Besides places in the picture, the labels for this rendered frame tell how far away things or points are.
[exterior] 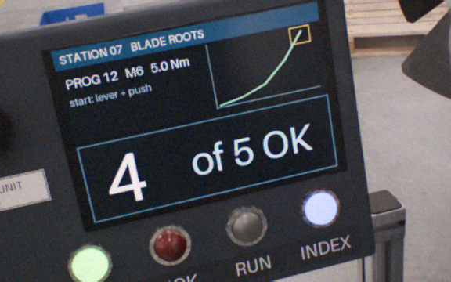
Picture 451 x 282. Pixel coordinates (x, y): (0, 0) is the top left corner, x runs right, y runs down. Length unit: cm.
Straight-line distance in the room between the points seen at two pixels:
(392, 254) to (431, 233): 172
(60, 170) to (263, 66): 14
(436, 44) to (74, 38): 73
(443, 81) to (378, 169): 162
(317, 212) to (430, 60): 64
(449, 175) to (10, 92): 230
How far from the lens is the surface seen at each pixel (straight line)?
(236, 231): 39
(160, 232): 39
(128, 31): 37
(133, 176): 38
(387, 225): 53
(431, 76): 101
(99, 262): 39
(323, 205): 40
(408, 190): 247
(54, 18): 417
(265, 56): 38
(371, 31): 369
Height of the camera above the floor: 135
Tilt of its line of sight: 28 degrees down
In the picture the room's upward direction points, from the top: 8 degrees counter-clockwise
